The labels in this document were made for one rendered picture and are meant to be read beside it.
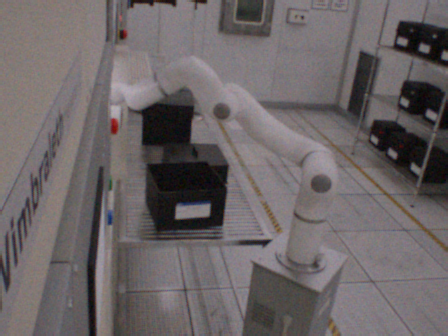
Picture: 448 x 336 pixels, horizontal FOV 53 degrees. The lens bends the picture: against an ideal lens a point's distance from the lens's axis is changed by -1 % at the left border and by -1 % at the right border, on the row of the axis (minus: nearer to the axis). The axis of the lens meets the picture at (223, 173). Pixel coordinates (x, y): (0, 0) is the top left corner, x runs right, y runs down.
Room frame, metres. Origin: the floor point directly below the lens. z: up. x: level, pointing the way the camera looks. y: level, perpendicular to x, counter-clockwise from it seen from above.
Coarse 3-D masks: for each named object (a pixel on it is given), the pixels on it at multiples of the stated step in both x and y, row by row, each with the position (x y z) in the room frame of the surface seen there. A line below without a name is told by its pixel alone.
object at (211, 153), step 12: (168, 144) 2.18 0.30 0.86; (180, 144) 2.20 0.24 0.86; (192, 144) 2.22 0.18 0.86; (204, 144) 2.24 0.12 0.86; (216, 144) 2.26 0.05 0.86; (168, 156) 2.02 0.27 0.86; (180, 156) 2.04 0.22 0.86; (192, 156) 2.05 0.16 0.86; (204, 156) 2.07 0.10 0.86; (216, 156) 2.09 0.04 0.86; (216, 168) 1.98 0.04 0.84
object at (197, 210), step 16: (160, 176) 1.77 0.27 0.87; (176, 176) 1.80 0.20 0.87; (192, 176) 1.83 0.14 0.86; (208, 176) 1.81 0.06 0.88; (160, 192) 1.77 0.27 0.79; (176, 192) 1.52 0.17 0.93; (192, 192) 1.55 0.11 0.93; (208, 192) 1.57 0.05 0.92; (224, 192) 1.59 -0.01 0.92; (160, 208) 1.50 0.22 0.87; (176, 208) 1.52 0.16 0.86; (192, 208) 1.55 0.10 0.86; (208, 208) 1.57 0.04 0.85; (224, 208) 1.60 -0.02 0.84; (160, 224) 1.50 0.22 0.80; (176, 224) 1.53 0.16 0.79; (192, 224) 1.55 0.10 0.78; (208, 224) 1.58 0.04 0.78
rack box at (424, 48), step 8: (424, 32) 4.20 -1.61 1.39; (432, 32) 4.09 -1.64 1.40; (440, 32) 4.01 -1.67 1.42; (424, 40) 4.17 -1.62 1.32; (432, 40) 4.04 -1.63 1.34; (440, 40) 4.00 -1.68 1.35; (416, 48) 4.26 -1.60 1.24; (424, 48) 4.14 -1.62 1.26; (432, 48) 4.03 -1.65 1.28; (440, 48) 4.01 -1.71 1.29; (424, 56) 4.12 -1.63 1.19; (432, 56) 4.02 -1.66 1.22
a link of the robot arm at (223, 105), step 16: (176, 64) 1.46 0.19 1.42; (192, 64) 1.45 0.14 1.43; (160, 80) 1.45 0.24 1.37; (176, 80) 1.45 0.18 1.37; (192, 80) 1.44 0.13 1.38; (208, 80) 1.42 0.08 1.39; (208, 96) 1.39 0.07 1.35; (224, 96) 1.37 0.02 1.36; (208, 112) 1.37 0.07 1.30; (224, 112) 1.35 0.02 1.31
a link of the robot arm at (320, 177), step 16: (304, 160) 1.45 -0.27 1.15; (320, 160) 1.37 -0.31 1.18; (304, 176) 1.35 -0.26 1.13; (320, 176) 1.32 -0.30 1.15; (336, 176) 1.34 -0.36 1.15; (304, 192) 1.35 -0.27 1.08; (320, 192) 1.32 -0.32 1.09; (336, 192) 1.35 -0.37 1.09; (304, 208) 1.39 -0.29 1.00; (320, 208) 1.38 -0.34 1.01
